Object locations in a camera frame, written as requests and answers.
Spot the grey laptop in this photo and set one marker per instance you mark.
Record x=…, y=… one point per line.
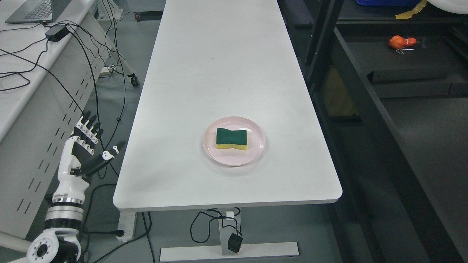
x=38, y=11

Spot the white side desk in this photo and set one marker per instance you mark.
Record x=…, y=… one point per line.
x=40, y=107

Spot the dark metal shelf rack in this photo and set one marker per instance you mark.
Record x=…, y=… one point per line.
x=396, y=124

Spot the black power adapter brick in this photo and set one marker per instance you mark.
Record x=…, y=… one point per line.
x=56, y=32

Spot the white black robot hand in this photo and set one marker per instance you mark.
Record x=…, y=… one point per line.
x=79, y=160

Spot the black plug under table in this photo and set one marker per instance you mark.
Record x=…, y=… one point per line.
x=234, y=243

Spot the yellow tape strip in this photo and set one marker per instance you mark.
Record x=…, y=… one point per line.
x=415, y=10

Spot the white power strip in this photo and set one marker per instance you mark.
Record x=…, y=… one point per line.
x=126, y=226

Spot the pink round plate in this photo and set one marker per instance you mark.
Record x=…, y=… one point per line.
x=234, y=157

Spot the white long table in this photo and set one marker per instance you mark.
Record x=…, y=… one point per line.
x=214, y=59

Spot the orange toy object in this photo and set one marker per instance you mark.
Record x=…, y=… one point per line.
x=398, y=42

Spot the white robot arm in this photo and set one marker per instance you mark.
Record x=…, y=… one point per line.
x=58, y=242

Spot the green yellow sponge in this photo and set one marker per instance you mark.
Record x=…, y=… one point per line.
x=227, y=139

